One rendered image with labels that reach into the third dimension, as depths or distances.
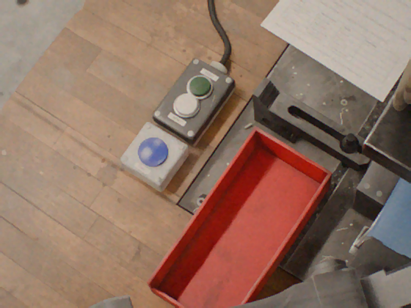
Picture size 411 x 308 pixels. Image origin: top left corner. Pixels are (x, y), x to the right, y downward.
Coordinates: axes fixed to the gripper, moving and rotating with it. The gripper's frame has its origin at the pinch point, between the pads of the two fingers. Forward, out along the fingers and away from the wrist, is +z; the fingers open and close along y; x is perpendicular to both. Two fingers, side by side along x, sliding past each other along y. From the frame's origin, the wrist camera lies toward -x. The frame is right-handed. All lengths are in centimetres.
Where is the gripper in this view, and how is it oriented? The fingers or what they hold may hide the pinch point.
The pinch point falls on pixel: (379, 267)
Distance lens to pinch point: 115.6
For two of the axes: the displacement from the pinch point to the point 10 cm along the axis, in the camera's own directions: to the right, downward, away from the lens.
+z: 3.0, -1.4, 9.4
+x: -8.5, -4.9, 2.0
